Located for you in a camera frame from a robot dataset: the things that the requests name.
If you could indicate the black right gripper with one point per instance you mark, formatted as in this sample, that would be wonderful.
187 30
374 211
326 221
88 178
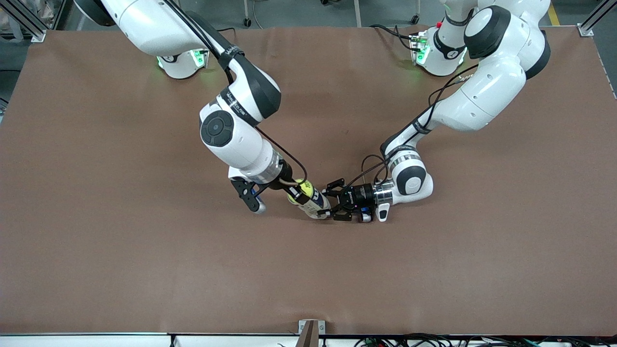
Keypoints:
286 172

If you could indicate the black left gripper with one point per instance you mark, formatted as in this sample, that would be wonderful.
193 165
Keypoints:
360 195

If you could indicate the yellow-green Roland Garros tennis ball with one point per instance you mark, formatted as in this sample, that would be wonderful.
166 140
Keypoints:
301 184

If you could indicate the white blue tennis ball can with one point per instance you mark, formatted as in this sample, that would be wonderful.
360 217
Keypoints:
320 207

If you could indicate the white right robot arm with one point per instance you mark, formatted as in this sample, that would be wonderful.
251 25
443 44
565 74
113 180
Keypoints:
236 140

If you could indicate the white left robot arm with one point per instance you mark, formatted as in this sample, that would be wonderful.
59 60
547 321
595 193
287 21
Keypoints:
487 91

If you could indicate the white metal cart leg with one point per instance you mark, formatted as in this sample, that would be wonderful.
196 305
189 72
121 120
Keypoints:
357 13

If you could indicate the grey metal table bracket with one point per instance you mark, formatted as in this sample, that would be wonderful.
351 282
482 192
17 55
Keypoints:
308 335

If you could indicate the aluminium frame post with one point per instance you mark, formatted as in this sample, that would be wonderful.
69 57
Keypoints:
37 36
585 31

